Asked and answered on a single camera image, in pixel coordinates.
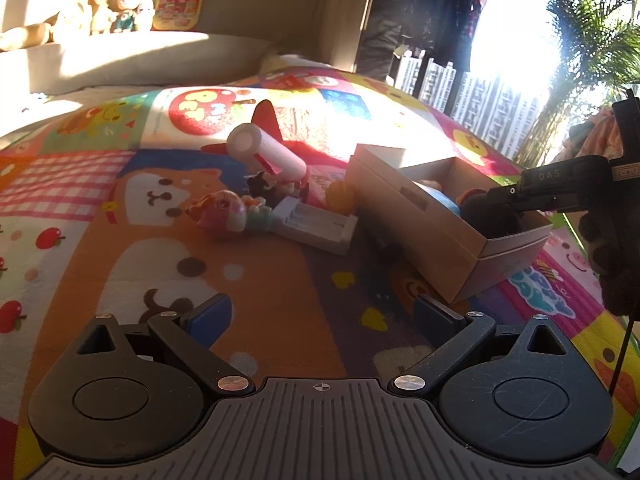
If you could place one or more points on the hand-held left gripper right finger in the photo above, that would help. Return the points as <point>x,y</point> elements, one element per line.
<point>435,315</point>

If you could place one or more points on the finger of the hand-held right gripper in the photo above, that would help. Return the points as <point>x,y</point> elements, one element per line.
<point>555,185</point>

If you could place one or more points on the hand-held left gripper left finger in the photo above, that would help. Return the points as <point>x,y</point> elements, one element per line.
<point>210,312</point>

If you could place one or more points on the pale cardboard box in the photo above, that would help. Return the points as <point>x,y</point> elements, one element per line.
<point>440,255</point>

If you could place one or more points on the black plush toy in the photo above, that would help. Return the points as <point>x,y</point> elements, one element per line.
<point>487,220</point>

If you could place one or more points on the person's right hand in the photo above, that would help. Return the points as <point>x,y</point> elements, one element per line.
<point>612,260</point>

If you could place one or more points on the patterned cloth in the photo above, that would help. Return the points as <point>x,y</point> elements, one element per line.
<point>595,132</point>

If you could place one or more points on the colourful cartoon play mat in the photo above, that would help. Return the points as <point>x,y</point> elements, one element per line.
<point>280,300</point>

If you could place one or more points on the pink cartoon toy figure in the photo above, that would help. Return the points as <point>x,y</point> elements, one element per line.
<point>225,210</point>

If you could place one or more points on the green palm plant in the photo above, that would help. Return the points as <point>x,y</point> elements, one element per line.
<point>590,35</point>

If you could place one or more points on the white rectangular box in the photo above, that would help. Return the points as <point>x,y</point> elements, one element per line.
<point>315,227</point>

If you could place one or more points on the small black white toy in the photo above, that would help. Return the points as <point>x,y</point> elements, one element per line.
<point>260,185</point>

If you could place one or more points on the yellow orange toy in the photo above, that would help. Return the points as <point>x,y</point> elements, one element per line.
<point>342,195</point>

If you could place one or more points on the white foam rocket red fins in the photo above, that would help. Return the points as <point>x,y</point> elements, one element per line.
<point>270,152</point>

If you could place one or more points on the hanging dark clothes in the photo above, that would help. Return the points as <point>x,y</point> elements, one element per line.
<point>400,20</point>

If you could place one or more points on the beige sofa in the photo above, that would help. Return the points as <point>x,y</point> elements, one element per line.
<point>150,60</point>

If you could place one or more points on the red picture book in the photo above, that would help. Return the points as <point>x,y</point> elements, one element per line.
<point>177,12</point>

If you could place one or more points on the small white plush toy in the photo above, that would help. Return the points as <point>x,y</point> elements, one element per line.
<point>146,12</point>

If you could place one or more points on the plush doll with red hat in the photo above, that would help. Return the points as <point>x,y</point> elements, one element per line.
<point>127,7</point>

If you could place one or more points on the cream plush toy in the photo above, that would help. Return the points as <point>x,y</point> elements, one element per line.
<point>100,12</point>
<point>70,22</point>

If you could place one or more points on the long brown plush toy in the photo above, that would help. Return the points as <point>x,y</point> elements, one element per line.
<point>25,37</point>

